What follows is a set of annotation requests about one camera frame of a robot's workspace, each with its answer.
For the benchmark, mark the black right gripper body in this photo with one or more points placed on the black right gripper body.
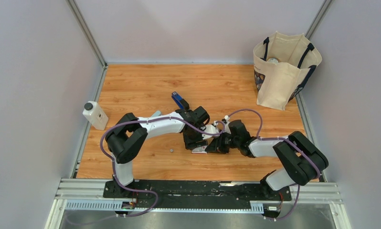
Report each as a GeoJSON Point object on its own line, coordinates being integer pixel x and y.
{"type": "Point", "coordinates": [234, 142]}

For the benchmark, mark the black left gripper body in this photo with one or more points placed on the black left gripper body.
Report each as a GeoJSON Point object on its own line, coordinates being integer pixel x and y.
{"type": "Point", "coordinates": [191, 140]}

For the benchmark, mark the red white staple box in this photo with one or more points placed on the red white staple box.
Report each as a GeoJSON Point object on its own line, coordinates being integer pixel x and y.
{"type": "Point", "coordinates": [199, 150]}

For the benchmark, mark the dark blue stapler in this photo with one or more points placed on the dark blue stapler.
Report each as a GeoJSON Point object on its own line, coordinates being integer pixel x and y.
{"type": "Point", "coordinates": [181, 102]}

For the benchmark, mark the light blue stapler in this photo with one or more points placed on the light blue stapler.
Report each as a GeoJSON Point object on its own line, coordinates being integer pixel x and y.
{"type": "Point", "coordinates": [157, 113]}

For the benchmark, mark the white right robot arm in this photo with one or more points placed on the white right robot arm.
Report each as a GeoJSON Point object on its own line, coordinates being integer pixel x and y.
{"type": "Point", "coordinates": [302, 161]}

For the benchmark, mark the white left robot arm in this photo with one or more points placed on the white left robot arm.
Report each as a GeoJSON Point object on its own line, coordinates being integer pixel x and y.
{"type": "Point", "coordinates": [126, 138]}

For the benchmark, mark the object inside tote bag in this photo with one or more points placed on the object inside tote bag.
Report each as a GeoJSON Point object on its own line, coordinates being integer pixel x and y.
{"type": "Point", "coordinates": [273, 60]}

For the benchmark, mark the beige canvas tote bag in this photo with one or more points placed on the beige canvas tote bag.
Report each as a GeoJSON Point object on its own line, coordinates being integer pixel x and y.
{"type": "Point", "coordinates": [277, 84]}

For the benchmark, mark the white bottle black cap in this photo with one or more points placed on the white bottle black cap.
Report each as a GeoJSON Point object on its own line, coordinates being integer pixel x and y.
{"type": "Point", "coordinates": [95, 115]}

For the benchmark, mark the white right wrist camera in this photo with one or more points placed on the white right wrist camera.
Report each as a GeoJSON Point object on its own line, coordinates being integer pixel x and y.
{"type": "Point", "coordinates": [223, 125]}

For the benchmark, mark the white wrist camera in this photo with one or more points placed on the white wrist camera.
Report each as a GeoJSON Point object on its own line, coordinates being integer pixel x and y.
{"type": "Point", "coordinates": [209, 131]}
{"type": "Point", "coordinates": [223, 125]}

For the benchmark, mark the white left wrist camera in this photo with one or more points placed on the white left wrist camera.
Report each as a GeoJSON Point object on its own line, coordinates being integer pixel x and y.
{"type": "Point", "coordinates": [209, 131]}

